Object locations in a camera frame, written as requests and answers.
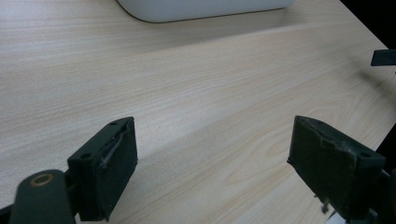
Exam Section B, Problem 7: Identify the white plastic container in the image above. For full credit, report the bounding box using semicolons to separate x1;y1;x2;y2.
116;0;297;24

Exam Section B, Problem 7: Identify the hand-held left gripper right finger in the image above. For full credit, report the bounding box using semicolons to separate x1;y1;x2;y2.
286;115;387;221

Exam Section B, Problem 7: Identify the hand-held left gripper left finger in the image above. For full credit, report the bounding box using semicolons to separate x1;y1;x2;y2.
66;116;139;222

